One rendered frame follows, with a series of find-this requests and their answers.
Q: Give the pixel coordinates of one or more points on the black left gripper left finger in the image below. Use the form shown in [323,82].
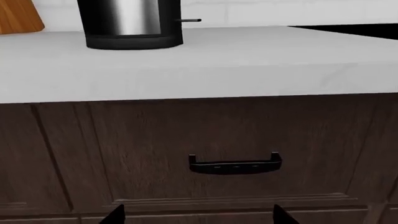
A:
[116,217]

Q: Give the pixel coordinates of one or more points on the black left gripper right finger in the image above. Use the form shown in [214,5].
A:
[282,217]

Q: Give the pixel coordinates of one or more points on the black and steel electric kettle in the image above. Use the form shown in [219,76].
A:
[130,23]

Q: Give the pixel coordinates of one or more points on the dark wood drawer front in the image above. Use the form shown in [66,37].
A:
[199,149]

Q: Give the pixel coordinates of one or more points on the black cooktop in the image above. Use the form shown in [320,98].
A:
[357,30]

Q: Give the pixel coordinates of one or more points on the wooden cutting board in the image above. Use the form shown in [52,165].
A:
[17,15]

